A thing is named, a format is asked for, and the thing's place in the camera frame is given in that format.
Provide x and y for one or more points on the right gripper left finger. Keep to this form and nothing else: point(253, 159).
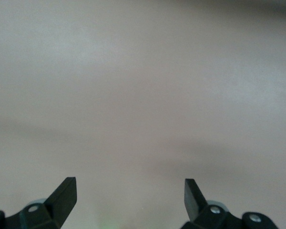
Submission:
point(62, 200)

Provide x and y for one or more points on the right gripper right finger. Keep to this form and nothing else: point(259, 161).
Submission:
point(193, 200)

